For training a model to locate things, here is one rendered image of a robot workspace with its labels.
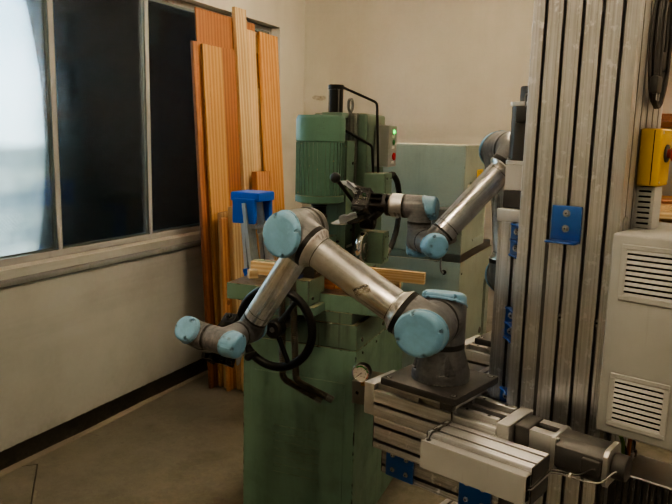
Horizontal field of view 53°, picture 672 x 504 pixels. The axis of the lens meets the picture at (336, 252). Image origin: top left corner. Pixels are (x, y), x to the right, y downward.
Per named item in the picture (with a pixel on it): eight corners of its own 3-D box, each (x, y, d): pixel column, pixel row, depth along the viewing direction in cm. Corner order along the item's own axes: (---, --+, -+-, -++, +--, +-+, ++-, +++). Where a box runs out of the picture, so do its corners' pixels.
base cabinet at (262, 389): (240, 515, 258) (241, 335, 247) (304, 452, 311) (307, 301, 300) (351, 543, 242) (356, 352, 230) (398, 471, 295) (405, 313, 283)
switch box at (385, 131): (373, 166, 264) (374, 124, 262) (381, 165, 273) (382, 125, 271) (388, 167, 262) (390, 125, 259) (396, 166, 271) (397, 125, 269)
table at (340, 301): (211, 303, 239) (211, 287, 238) (253, 287, 266) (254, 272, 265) (374, 325, 216) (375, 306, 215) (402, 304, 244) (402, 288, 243)
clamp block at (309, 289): (269, 302, 230) (270, 276, 228) (287, 294, 242) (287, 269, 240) (309, 307, 224) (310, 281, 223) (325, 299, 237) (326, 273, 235)
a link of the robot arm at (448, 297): (471, 337, 178) (473, 287, 176) (456, 351, 166) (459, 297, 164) (427, 331, 183) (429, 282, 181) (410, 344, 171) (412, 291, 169)
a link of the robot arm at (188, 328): (192, 345, 185) (167, 337, 189) (211, 354, 195) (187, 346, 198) (202, 318, 187) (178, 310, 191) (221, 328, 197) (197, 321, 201)
